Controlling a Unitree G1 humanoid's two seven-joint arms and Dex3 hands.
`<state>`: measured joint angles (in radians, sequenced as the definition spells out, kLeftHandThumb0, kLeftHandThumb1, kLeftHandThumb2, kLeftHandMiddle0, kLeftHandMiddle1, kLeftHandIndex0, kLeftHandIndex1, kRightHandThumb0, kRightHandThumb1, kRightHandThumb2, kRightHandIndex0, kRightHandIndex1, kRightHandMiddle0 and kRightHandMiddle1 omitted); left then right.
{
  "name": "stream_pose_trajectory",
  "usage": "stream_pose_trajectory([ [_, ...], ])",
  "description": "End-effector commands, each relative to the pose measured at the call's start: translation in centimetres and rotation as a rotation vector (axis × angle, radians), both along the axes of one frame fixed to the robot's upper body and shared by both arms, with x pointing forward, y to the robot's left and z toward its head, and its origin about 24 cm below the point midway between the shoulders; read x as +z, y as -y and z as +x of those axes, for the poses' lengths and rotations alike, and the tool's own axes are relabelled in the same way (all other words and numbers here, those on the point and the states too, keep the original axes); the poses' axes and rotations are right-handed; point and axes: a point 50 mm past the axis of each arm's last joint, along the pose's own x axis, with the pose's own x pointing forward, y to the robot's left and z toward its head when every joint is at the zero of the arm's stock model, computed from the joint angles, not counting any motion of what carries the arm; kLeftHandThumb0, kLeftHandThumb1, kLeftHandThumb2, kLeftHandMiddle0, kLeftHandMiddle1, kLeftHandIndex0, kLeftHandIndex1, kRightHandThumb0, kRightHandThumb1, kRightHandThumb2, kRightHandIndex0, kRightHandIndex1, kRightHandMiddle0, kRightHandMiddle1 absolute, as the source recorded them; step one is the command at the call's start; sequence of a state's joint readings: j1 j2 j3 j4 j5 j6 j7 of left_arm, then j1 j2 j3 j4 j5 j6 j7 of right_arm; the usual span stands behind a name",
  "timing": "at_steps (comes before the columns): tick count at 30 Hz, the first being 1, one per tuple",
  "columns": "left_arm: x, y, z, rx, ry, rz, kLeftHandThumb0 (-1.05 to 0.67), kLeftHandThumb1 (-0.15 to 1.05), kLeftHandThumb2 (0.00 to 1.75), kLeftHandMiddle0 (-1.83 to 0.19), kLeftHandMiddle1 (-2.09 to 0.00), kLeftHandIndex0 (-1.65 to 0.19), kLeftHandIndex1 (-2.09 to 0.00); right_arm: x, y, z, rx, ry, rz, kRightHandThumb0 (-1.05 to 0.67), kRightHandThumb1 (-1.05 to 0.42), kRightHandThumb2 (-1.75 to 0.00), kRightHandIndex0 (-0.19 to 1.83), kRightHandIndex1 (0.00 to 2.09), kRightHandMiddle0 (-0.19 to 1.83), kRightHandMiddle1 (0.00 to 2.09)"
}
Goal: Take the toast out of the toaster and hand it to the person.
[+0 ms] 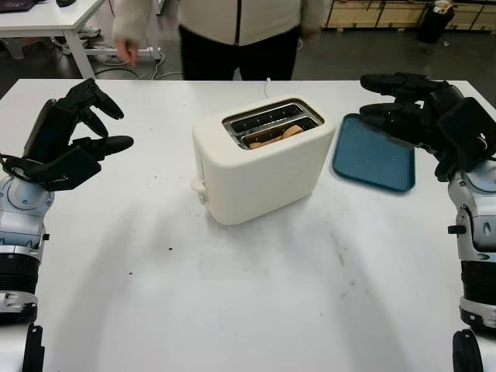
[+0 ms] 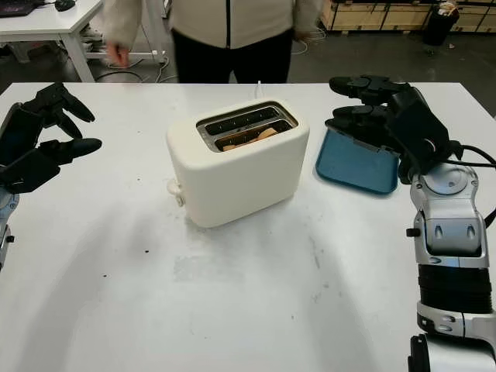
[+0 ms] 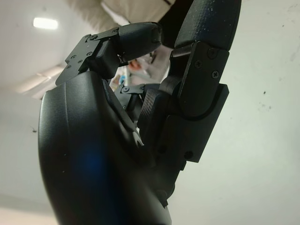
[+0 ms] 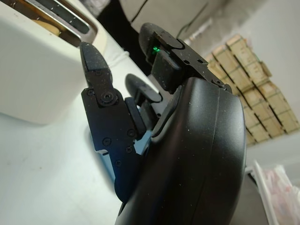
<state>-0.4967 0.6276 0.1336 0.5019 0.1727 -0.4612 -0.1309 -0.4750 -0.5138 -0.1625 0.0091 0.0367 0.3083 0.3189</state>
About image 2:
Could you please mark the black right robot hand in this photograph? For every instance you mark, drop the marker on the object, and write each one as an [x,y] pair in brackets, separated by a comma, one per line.
[372,116]

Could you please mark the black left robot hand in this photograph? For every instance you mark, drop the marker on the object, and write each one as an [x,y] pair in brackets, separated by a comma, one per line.
[19,131]

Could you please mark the person's right hand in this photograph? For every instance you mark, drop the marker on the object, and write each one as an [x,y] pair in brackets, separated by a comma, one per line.
[118,54]

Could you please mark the person's right forearm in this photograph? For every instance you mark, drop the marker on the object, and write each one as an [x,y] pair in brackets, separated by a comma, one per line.
[124,23]

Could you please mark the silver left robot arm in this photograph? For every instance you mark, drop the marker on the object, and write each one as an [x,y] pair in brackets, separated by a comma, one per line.
[5,209]

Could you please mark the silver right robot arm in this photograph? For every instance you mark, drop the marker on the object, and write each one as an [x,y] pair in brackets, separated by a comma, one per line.
[449,217]

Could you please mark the person's left forearm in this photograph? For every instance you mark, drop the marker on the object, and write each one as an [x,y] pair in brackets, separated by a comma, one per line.
[310,15]

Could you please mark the person in black clothes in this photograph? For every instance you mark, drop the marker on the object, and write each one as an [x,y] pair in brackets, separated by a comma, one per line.
[201,23]

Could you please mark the toast slice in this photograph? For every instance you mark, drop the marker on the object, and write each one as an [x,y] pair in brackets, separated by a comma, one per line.
[267,133]

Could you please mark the cream two-slot toaster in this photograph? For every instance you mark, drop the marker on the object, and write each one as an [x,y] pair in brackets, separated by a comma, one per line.
[240,178]

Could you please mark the white sneaker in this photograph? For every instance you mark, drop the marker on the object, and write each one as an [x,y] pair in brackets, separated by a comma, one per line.
[93,36]

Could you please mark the blue plastic tray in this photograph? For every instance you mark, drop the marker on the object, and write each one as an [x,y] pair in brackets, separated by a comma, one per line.
[348,166]

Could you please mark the white desk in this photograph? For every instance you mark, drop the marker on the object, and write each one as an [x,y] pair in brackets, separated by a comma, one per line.
[58,19]

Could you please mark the black computer mouse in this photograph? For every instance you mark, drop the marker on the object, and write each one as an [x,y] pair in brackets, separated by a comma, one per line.
[64,4]

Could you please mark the grey plastic stool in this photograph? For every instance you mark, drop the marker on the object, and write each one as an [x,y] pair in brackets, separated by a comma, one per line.
[17,50]

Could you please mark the black trash bin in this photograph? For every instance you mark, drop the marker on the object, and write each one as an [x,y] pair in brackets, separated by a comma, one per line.
[438,31]

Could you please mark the dark laptop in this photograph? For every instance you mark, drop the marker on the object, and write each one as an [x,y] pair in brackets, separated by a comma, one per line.
[15,7]

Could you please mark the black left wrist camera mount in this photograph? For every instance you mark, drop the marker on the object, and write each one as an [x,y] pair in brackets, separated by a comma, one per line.
[29,170]

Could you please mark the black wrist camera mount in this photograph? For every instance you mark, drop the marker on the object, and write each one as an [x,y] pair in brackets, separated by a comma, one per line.
[29,170]
[424,128]

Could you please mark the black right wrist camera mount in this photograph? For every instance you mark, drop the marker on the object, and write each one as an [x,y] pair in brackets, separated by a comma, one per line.
[424,128]

